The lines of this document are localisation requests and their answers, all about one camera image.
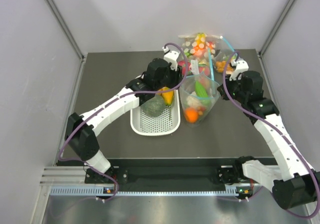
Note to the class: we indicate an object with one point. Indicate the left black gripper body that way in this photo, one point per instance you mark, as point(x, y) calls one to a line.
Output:
point(171, 77)

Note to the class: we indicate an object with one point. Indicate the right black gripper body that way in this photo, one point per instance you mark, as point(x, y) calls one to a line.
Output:
point(234, 89)

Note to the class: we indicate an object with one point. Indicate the clear zip bag with vegetables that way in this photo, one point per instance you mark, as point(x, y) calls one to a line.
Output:
point(188, 88)

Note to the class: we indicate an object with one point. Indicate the green fake cucumber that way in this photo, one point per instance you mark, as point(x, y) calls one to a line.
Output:
point(200, 90)

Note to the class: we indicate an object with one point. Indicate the white fake cauliflower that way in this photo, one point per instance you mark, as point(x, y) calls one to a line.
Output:
point(193, 102)

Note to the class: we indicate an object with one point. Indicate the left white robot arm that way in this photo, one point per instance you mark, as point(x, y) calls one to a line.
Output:
point(82, 130)

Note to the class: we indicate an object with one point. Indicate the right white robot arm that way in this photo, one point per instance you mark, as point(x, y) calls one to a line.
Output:
point(296, 182)

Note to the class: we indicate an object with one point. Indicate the yellow orange fake mango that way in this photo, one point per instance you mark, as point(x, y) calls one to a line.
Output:
point(168, 97)

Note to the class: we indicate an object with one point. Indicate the green fake melon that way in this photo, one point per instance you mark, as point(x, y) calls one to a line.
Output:
point(154, 107)

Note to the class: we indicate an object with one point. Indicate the small zip bag with oranges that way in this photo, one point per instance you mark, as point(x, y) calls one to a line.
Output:
point(220, 61)

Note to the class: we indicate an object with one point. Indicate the zip bag with dragon fruit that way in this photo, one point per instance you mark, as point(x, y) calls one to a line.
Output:
point(198, 61)

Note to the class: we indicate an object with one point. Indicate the polka dot fruit bag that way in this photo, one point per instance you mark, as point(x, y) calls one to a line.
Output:
point(200, 45)

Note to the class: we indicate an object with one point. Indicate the orange fake tangerine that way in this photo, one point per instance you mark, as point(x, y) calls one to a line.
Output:
point(191, 115)

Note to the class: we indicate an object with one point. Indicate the white perforated plastic basket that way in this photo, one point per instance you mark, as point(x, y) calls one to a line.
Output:
point(165, 124)

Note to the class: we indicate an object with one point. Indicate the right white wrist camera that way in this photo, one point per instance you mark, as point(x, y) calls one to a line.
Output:
point(239, 66)

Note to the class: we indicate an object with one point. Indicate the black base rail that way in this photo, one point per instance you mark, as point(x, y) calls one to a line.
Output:
point(148, 173)

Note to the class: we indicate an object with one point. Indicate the grey cable duct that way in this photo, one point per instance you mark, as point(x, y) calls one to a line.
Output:
point(228, 191)

